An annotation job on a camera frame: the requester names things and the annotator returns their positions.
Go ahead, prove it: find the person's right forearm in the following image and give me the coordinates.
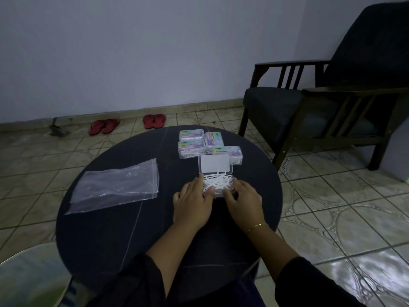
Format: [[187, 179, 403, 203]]
[[244, 225, 301, 282]]

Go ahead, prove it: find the person's black garment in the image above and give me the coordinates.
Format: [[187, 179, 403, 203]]
[[86, 252, 365, 307]]

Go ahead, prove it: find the grey dustpan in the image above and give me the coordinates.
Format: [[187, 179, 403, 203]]
[[49, 117, 72, 137]]

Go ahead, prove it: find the dark wooden armchair frame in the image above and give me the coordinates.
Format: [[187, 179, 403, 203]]
[[238, 59, 409, 172]]

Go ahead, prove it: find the clear plastic zip bag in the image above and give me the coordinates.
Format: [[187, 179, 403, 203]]
[[64, 158, 160, 216]]

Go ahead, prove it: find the closed floss pick box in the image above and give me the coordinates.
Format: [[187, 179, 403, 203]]
[[204, 132, 223, 148], [178, 139, 207, 160], [179, 129, 205, 142], [211, 146, 243, 166]]

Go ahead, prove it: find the pile of white floss picks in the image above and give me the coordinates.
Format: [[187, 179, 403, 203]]
[[201, 171, 236, 193]]

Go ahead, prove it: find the person's left hand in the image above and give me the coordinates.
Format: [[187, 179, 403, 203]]
[[173, 173, 215, 232]]

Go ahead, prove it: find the round glass table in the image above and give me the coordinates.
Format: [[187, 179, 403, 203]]
[[0, 242, 73, 307]]

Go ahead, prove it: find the person's right hand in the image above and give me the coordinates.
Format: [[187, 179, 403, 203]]
[[223, 179, 266, 234]]

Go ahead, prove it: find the person's left forearm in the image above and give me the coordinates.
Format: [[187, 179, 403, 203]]
[[146, 220, 206, 298]]

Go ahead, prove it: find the clear plastic box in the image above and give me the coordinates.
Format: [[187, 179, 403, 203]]
[[198, 153, 239, 199]]

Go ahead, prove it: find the dark back cushion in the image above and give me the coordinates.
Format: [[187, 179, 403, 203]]
[[322, 1, 409, 90]]

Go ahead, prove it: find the dark seat cushion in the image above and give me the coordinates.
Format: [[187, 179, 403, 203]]
[[243, 86, 379, 145]]

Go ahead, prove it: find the thin gold bracelet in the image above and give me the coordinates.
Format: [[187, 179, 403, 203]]
[[245, 223, 268, 235]]

